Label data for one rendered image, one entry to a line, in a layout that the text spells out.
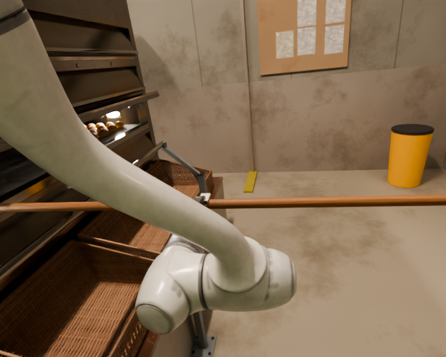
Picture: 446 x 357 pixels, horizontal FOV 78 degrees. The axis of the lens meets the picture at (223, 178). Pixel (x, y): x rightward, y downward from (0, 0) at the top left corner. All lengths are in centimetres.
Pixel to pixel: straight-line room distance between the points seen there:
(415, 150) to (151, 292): 345
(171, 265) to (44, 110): 35
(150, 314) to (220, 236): 20
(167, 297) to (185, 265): 6
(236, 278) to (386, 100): 380
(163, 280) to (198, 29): 372
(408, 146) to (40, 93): 359
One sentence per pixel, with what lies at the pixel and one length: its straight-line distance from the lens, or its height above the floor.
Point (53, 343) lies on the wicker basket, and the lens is 151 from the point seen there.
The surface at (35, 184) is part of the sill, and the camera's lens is 148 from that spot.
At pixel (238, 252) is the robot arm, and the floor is 133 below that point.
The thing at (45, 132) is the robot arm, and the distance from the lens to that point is 31.
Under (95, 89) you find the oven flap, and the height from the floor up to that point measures 152.
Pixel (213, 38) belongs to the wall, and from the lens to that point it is 399.
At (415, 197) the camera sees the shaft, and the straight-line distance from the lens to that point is 89.
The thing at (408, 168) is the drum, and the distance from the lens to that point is 379.
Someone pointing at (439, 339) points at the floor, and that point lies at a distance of 221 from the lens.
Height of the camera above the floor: 159
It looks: 23 degrees down
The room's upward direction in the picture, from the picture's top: 6 degrees counter-clockwise
